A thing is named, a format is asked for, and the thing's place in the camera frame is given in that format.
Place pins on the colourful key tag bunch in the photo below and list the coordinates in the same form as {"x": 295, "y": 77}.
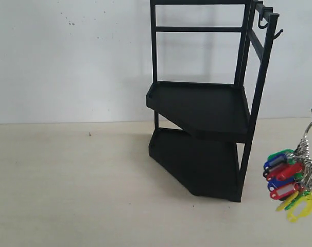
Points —
{"x": 289, "y": 179}

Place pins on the black two-tier corner rack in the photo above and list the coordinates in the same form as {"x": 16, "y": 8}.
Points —
{"x": 203, "y": 132}

